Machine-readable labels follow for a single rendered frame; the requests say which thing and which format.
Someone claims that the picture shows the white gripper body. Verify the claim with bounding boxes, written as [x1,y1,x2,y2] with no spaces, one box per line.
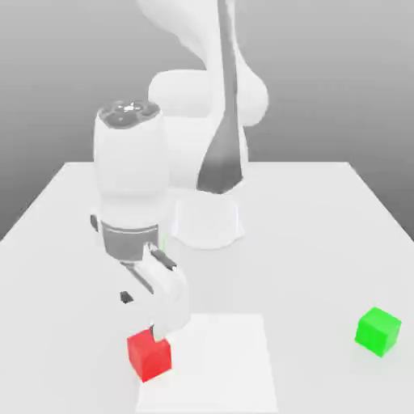
[121,249,192,334]

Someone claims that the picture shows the small red cube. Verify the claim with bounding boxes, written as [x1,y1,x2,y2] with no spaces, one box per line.
[126,328,173,383]

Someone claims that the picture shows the small green cube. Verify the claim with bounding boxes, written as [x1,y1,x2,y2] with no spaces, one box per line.
[354,306,403,359]

